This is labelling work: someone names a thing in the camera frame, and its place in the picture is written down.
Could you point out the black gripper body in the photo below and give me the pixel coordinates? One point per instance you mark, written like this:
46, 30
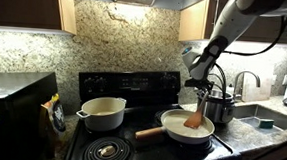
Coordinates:
198, 83

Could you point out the wooden spatula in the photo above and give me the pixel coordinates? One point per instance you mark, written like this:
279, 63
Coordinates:
194, 119

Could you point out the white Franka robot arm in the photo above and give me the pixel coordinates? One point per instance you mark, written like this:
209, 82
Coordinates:
234, 18

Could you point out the stainless steel pressure cooker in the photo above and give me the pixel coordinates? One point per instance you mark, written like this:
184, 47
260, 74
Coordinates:
220, 109

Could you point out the small soap bottle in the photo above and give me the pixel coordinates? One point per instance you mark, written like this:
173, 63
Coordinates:
231, 90

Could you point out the chrome sink faucet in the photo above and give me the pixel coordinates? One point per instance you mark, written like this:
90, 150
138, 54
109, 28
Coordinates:
237, 85

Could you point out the pale cutting board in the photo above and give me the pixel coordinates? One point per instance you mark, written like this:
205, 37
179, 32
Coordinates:
258, 92

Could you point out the black coil burner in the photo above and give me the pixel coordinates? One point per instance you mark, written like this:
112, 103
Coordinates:
107, 151
200, 147

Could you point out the green sponge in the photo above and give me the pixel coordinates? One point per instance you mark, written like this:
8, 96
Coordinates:
266, 123

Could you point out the steel kitchen sink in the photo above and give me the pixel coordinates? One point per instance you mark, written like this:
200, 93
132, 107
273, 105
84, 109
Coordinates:
271, 114

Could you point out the black electric stove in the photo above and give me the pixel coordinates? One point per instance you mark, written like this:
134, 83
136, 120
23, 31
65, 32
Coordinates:
159, 156

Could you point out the yellow black snack bag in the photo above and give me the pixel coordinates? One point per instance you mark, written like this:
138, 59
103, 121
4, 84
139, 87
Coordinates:
56, 113

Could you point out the black microwave oven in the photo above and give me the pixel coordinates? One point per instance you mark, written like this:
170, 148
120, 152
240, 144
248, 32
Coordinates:
11, 115

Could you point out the dark wood cabinet beside microwave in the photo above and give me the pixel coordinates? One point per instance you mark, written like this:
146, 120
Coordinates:
21, 2

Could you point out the white wall outlet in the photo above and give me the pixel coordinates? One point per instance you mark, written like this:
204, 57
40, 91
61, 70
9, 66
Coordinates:
285, 79

